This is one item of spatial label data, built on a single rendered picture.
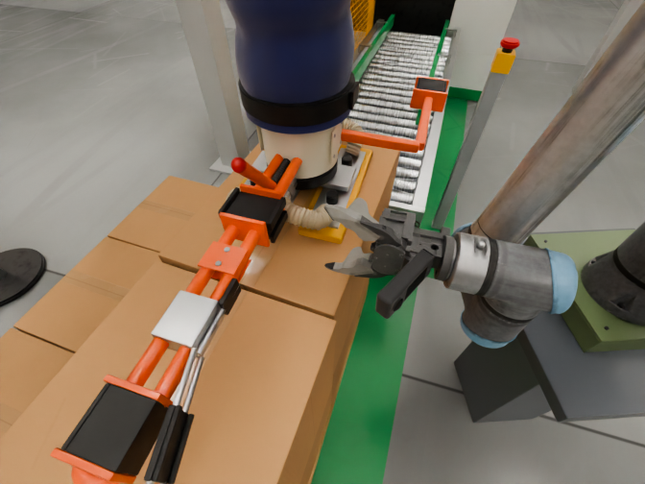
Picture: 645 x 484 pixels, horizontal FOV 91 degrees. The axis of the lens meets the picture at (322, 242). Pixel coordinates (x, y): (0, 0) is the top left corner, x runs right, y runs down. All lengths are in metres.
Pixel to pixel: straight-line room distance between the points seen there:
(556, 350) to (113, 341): 0.93
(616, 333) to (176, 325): 0.89
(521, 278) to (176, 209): 1.27
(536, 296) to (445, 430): 1.11
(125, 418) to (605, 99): 0.66
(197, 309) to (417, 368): 1.27
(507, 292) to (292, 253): 0.40
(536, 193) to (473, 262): 0.16
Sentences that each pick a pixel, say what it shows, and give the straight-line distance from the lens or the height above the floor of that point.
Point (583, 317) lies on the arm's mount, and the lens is 0.96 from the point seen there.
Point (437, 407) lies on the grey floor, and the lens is 1.59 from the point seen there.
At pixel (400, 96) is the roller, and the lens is 2.22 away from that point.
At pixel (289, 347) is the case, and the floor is 0.94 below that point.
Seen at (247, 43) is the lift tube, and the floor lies 1.29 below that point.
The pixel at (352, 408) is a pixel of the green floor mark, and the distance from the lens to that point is 1.52.
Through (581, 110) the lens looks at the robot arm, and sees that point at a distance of 0.55.
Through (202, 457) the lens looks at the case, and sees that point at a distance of 0.56.
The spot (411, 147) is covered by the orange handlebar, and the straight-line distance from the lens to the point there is 0.75.
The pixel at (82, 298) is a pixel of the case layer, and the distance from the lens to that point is 1.35.
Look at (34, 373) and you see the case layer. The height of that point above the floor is 0.54.
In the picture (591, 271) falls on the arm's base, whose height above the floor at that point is 0.84.
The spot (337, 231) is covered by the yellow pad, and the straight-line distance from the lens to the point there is 0.69.
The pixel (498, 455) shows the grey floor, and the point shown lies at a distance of 1.64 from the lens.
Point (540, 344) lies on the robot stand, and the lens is 0.94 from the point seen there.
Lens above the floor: 1.48
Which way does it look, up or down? 50 degrees down
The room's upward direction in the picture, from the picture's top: straight up
